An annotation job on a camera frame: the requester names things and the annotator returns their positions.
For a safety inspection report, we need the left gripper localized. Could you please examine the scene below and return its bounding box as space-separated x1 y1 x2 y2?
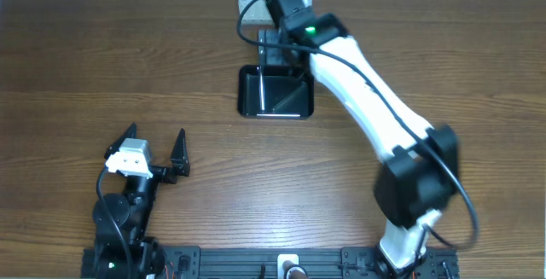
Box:
104 122 191 185

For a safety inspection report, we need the black tray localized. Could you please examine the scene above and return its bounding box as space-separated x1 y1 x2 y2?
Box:
237 64 316 120

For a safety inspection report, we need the white test tube rack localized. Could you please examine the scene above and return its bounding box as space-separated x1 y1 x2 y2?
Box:
237 0 313 27

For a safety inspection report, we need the black cable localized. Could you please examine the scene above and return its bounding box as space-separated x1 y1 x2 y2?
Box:
95 166 134 279
235 0 479 251

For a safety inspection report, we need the mounting rail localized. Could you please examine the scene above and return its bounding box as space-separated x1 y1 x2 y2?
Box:
80 246 460 279

